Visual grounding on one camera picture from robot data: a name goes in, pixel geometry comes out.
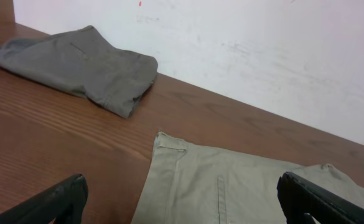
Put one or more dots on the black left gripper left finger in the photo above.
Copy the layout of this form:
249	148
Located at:
63	202

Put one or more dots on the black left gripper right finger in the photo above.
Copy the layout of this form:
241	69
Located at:
304	202

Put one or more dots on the beige khaki shorts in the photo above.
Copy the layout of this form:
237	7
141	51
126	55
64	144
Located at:
188	183

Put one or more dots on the folded grey shorts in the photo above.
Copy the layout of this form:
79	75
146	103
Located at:
84	64

